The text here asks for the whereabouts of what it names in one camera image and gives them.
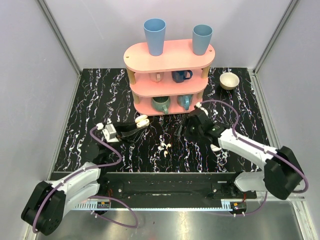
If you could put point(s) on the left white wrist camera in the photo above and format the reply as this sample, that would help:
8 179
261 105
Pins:
109 132

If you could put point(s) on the green ceramic mug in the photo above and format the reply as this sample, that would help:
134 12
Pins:
161 104

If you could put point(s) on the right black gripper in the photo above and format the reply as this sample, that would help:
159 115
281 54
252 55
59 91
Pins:
188 123

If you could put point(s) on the light blue butterfly mug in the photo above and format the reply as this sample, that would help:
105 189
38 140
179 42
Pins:
185 101

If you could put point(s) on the right blue plastic cup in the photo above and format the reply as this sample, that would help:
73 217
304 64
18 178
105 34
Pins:
201 37

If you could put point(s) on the left blue plastic cup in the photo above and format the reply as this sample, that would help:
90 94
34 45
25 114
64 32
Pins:
155 29

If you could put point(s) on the beige mug on shelf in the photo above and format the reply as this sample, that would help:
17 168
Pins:
156 76

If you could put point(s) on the blue plastic cup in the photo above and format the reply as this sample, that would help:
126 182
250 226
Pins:
155 29
201 37

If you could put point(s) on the cream ceramic bowl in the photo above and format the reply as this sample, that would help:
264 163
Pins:
229 81

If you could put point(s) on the white earbud charging case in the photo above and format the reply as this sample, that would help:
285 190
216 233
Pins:
214 148

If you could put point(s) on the dark blue faceted mug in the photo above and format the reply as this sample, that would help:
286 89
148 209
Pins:
181 75

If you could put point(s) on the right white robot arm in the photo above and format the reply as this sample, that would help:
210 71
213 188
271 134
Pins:
280 170

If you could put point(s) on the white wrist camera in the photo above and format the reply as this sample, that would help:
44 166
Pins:
109 132
198 105

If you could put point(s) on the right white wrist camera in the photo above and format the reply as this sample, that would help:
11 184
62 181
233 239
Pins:
198 105

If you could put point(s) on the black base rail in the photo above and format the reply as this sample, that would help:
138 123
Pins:
218 185

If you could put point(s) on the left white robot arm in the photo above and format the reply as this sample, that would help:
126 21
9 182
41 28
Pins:
51 201

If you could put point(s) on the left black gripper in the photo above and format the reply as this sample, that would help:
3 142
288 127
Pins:
120 133

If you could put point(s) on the pink three-tier wooden shelf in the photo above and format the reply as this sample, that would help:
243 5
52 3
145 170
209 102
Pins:
177 56

